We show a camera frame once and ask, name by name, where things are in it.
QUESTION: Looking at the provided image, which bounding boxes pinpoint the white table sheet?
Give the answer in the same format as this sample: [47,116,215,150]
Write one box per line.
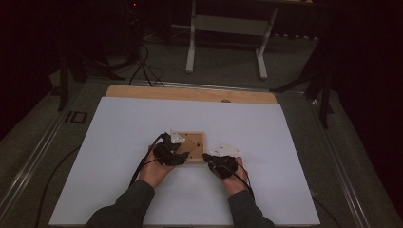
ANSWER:
[48,96,321,227]

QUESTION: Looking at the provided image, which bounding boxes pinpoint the left hand-held gripper cable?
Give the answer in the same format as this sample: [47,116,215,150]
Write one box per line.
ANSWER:
[128,134,166,188]

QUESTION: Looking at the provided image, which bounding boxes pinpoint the metal floor rail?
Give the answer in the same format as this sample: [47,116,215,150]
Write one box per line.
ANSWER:
[307,98,373,228]
[0,91,84,219]
[139,80,306,95]

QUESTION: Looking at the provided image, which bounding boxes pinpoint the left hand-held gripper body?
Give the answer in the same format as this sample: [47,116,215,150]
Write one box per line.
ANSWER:
[153,129,187,166]

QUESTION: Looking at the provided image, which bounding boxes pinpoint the square wooden picture frame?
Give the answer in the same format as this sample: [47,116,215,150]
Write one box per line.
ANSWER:
[175,131,206,165]

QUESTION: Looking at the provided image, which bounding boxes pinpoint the black floor cable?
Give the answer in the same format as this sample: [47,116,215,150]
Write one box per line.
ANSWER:
[312,195,344,228]
[32,144,83,228]

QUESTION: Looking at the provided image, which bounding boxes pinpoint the black tripod stand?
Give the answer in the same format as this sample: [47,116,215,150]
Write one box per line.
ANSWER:
[56,51,127,112]
[270,41,336,129]

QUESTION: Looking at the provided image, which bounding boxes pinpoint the person's left hand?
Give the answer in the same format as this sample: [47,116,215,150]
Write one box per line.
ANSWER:
[138,144,177,190]

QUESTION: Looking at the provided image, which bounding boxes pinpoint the person's right hand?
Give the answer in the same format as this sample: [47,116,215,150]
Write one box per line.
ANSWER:
[221,157,251,197]

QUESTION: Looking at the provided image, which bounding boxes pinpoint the black floor cables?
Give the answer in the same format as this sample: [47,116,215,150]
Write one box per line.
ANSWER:
[127,44,166,88]

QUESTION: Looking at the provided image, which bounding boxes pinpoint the black floor plate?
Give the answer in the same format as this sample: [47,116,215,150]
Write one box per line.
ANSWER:
[64,110,88,125]

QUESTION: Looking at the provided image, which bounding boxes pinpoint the white metal stand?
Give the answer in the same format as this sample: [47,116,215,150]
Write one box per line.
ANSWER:
[184,0,279,80]

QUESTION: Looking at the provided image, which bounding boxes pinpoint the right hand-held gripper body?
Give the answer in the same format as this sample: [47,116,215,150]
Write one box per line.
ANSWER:
[207,143,242,181]

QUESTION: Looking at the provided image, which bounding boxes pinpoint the dark equipment with red light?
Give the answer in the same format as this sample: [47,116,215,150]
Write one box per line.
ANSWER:
[124,0,144,65]

